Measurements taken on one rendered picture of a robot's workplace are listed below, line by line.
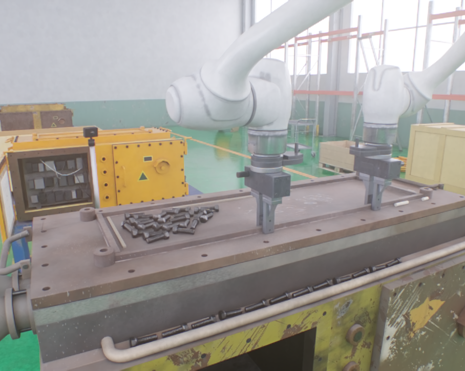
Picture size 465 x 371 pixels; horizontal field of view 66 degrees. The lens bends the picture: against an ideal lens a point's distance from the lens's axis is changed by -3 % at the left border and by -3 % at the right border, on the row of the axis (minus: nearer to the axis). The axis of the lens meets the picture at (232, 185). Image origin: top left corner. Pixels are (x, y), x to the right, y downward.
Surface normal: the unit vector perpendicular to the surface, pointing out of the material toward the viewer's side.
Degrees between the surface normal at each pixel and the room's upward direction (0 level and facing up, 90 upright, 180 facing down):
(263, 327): 90
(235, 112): 130
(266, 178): 90
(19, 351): 0
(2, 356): 0
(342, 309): 90
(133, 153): 90
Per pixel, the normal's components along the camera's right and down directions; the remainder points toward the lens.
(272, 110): 0.46, 0.40
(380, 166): -0.89, 0.12
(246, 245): 0.00, -0.97
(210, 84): -0.04, -0.07
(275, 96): 0.47, 0.18
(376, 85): -0.69, 0.03
